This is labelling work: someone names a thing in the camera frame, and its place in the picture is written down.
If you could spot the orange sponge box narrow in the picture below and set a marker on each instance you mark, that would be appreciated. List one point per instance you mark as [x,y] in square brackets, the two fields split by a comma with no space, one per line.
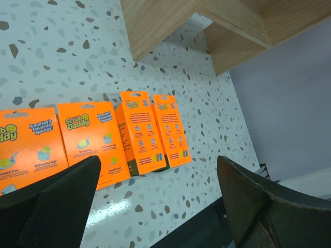
[170,128]
[139,133]

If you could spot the aluminium frame rail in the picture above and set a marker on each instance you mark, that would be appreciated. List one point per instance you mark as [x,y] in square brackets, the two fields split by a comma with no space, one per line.
[263,171]

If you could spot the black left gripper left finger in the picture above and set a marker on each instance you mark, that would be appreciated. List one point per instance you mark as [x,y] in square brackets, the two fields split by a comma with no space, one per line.
[53,211]

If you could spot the orange sponge box wide left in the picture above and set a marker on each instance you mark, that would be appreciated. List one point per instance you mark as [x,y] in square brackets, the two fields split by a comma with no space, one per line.
[31,147]

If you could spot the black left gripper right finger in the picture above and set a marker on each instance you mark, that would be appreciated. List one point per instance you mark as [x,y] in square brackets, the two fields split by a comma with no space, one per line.
[262,213]

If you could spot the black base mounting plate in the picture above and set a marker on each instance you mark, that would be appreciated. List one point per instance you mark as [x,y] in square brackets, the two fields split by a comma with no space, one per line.
[208,228]

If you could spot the wooden shelf unit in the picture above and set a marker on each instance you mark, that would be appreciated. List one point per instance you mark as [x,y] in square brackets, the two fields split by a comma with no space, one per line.
[239,30]

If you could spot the orange sponge box wide middle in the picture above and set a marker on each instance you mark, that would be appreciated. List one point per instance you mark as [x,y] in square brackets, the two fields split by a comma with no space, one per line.
[91,129]

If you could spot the orange sponge box wide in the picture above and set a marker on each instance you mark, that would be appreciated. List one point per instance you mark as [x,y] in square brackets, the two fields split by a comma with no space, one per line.
[91,129]
[31,147]

